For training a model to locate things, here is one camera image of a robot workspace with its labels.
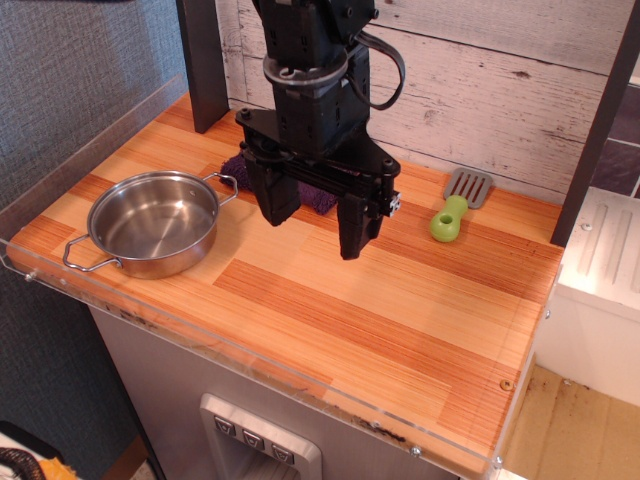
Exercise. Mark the silver toy fridge dispenser panel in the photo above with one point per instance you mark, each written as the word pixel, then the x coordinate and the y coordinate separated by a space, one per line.
pixel 246 446

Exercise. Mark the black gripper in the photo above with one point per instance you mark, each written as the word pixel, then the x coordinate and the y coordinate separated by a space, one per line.
pixel 317 134

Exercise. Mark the dark right shelf post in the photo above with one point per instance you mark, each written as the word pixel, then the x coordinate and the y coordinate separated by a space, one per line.
pixel 611 99

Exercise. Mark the stainless steel pot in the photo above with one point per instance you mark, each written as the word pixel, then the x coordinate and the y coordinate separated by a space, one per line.
pixel 156 224

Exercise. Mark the dark shelf post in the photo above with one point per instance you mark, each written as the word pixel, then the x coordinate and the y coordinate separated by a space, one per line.
pixel 202 51
pixel 611 99

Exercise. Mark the purple folded towel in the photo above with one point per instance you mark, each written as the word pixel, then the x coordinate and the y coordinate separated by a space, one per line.
pixel 321 201

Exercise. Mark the white toy cabinet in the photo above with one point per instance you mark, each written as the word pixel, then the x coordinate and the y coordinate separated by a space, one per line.
pixel 590 331

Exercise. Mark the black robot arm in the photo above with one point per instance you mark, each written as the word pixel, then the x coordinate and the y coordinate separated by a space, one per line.
pixel 306 32

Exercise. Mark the green handled grey spatula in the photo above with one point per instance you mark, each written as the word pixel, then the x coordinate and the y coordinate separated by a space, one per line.
pixel 466 189

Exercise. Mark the orange black object corner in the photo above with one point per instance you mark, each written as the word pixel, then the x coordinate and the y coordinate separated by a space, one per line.
pixel 21 464

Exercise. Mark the dark left shelf post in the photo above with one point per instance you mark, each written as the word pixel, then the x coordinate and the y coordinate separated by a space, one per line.
pixel 202 51

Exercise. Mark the clear acrylic table guard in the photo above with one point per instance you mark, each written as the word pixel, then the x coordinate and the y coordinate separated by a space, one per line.
pixel 415 342

